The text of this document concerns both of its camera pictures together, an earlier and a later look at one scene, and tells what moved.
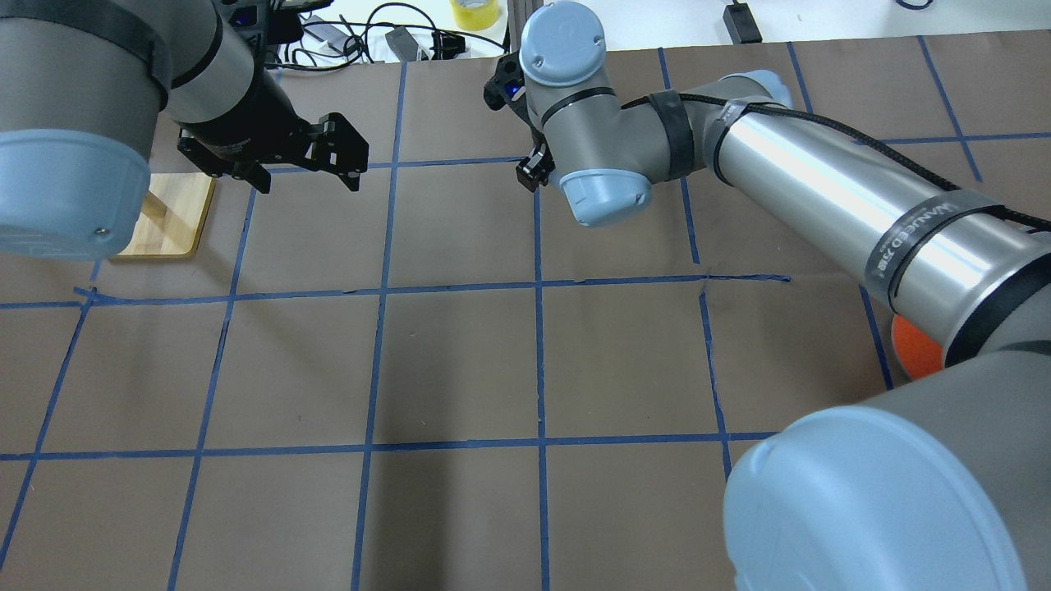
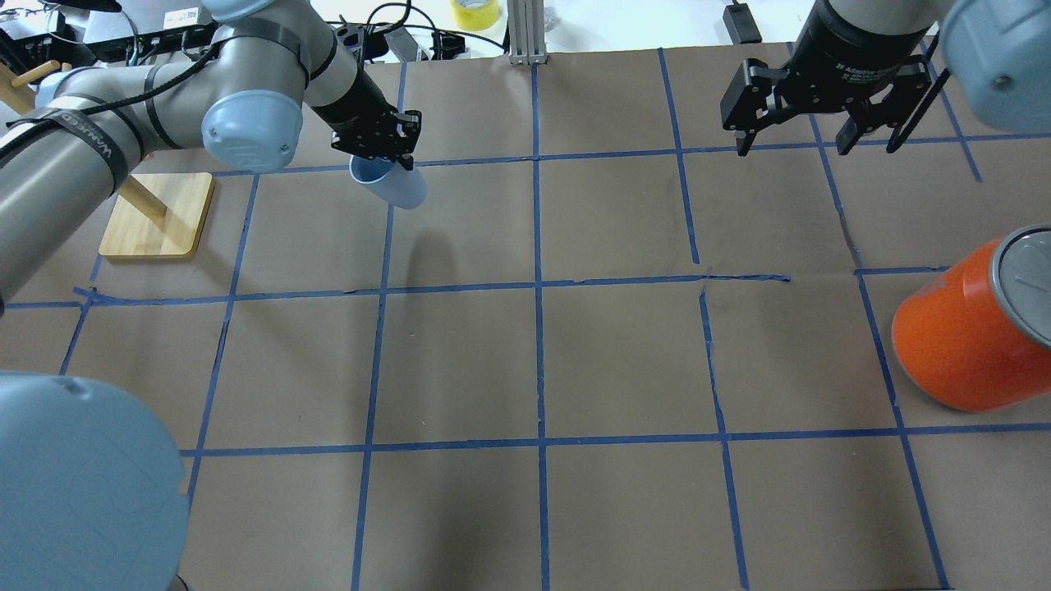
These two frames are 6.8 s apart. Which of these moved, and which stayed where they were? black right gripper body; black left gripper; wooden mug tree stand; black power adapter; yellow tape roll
Moved: black left gripper; black right gripper body
Stayed: black power adapter; wooden mug tree stand; yellow tape roll
